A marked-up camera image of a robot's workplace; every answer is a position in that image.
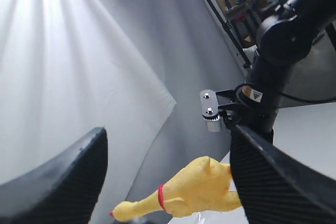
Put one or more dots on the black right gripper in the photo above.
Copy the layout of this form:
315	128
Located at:
241	109

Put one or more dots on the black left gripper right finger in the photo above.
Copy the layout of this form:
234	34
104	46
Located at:
275	188

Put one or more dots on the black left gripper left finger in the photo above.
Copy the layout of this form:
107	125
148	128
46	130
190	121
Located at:
65	189

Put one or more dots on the yellow rubber chicken toy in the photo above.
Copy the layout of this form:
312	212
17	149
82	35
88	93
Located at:
202	185

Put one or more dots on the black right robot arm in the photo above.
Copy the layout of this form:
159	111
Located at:
283	39

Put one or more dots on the black backdrop stand pole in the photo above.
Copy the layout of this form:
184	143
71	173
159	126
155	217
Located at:
226	28

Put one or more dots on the grey backdrop cloth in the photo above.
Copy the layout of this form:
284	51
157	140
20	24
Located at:
135	67

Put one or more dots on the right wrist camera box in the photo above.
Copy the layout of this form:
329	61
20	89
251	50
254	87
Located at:
212	115

